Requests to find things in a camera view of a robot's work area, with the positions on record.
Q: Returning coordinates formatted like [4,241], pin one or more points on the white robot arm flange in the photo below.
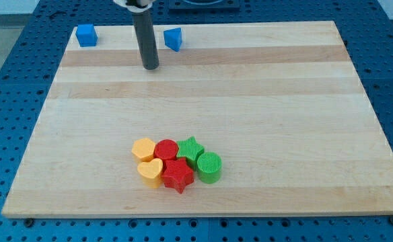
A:
[135,6]

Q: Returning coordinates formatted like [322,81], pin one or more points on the blue triangle block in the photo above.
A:
[173,39]

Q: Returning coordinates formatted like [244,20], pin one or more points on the green star block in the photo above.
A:
[191,150]

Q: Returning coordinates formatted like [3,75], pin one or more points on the red cylinder block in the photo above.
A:
[166,150]

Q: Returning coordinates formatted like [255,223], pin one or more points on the green cylinder block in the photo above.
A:
[209,166]

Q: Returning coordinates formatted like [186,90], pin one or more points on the red star block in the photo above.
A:
[177,174]

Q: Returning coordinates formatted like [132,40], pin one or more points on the yellow hexagon block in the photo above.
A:
[143,150]

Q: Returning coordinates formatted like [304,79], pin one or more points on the yellow heart block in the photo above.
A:
[151,173]

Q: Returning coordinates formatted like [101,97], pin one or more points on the wooden board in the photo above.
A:
[280,103]

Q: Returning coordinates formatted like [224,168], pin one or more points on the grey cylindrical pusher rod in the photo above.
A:
[143,26]

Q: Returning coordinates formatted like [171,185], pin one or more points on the blue cube block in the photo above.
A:
[86,35]

